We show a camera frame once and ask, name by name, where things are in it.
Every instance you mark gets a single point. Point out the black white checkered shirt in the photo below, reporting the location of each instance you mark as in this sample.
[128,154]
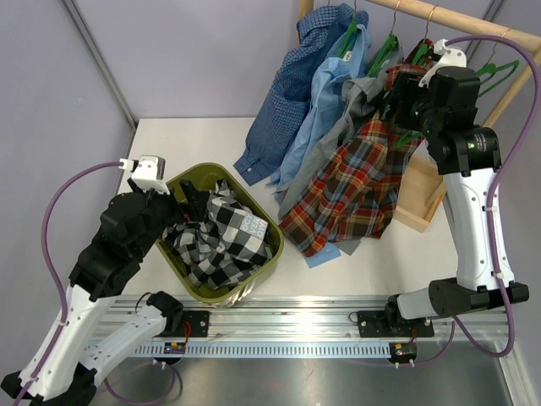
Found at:
[227,247]

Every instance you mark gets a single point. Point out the white slotted cable duct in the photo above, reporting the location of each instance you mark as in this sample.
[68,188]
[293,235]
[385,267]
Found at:
[262,350]

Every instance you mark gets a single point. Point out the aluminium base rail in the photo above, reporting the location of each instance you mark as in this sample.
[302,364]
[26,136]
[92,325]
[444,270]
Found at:
[303,318]

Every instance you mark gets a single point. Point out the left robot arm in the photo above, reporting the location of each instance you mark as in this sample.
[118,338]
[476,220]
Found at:
[65,371]

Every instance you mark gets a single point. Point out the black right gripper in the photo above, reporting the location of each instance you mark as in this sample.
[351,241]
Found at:
[406,88]

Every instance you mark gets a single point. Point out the green hanger of grey shirt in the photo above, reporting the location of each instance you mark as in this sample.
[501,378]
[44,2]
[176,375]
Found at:
[390,45]

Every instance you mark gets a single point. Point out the green hanger of blue shirt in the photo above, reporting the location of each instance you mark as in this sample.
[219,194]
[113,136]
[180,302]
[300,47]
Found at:
[350,35]

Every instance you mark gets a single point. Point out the green hanger with metal hook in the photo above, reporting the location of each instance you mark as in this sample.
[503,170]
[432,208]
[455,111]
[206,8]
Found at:
[493,75]

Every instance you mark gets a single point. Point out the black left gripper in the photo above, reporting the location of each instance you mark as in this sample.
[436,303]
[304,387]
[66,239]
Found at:
[194,210]

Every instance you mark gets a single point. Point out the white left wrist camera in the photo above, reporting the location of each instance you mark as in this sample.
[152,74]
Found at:
[146,173]

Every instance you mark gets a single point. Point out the green hanger of plaid shirt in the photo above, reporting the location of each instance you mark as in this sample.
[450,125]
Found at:
[423,47]

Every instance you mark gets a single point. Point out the olive green plastic basket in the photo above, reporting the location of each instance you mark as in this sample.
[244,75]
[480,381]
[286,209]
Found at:
[204,177]

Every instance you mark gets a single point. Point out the dark blue checkered shirt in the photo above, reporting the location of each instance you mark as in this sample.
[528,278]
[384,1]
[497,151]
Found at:
[287,102]

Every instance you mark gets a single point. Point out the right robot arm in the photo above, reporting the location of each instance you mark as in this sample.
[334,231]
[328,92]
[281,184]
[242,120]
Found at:
[442,107]

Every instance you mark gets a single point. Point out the light blue shirt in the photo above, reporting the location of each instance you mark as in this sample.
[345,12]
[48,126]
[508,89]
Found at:
[336,85]

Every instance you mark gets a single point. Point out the grey shirt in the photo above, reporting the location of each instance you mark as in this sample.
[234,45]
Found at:
[338,135]

